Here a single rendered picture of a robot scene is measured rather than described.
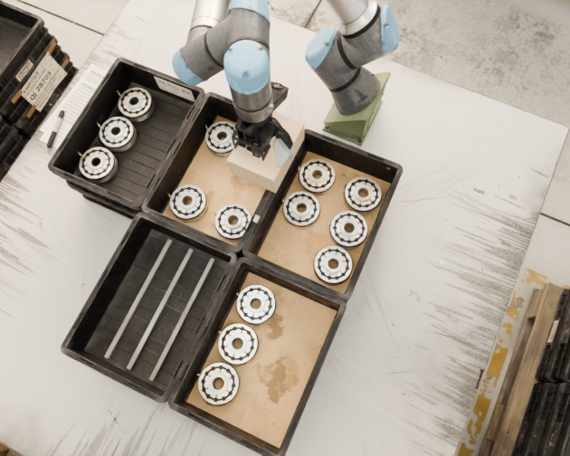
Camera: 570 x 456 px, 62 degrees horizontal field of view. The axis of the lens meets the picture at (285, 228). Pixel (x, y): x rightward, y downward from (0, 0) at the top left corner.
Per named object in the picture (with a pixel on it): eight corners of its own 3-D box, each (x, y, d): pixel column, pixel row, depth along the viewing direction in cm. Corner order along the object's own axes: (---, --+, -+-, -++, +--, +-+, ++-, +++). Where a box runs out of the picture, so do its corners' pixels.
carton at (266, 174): (261, 120, 120) (258, 104, 113) (304, 138, 118) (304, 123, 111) (232, 174, 116) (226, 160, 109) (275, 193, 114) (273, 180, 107)
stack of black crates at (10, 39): (41, 62, 236) (-17, -8, 193) (91, 84, 231) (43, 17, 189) (-7, 128, 226) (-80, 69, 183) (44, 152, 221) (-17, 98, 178)
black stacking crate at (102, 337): (152, 224, 138) (139, 211, 127) (243, 265, 133) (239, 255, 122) (80, 353, 127) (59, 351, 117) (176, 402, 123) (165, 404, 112)
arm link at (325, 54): (327, 68, 148) (301, 35, 140) (365, 50, 140) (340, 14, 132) (322, 95, 142) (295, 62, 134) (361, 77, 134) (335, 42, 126)
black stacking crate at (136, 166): (131, 80, 153) (118, 57, 142) (213, 112, 148) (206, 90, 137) (65, 185, 143) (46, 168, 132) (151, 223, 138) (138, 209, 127)
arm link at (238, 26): (206, 12, 89) (204, 61, 86) (250, -19, 83) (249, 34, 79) (235, 33, 95) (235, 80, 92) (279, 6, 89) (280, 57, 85)
